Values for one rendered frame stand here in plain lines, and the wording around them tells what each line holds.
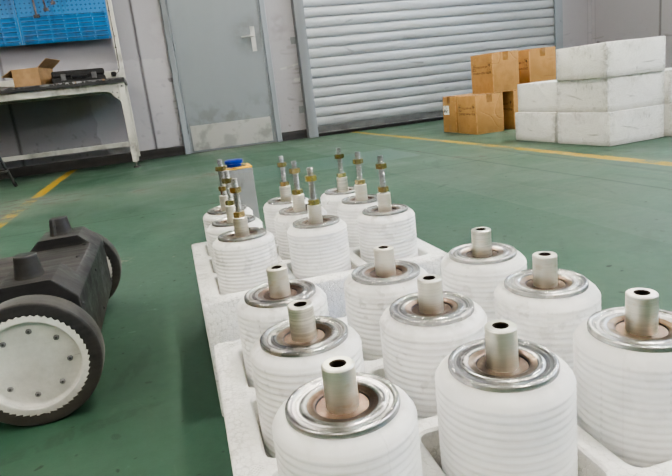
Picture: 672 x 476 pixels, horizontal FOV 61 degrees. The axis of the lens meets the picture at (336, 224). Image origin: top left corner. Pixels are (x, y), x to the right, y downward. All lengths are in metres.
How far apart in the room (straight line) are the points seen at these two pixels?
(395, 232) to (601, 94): 2.60
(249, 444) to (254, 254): 0.40
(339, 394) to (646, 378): 0.21
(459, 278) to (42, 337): 0.64
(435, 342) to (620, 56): 3.02
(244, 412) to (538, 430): 0.26
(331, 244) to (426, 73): 5.77
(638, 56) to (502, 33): 3.73
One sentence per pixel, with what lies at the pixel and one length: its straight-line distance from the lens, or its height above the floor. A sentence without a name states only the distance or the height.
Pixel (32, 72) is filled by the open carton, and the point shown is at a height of 0.88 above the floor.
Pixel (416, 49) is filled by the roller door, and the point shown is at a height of 0.79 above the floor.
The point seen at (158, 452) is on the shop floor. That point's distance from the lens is 0.87.
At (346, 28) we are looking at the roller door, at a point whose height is 1.07.
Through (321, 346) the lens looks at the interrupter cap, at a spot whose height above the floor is 0.25.
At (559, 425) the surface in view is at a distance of 0.42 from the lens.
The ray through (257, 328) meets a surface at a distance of 0.58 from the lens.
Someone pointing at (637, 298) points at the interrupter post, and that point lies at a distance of 0.47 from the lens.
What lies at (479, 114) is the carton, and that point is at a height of 0.15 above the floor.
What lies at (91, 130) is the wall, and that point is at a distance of 5.99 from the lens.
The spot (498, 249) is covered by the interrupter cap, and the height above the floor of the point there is 0.25.
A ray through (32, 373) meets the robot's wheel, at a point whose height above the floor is 0.08.
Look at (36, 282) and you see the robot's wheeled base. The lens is 1.02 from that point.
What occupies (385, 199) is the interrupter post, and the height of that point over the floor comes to 0.27.
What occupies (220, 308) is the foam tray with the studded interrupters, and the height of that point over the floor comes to 0.17.
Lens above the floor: 0.45
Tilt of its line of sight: 13 degrees down
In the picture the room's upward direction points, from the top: 7 degrees counter-clockwise
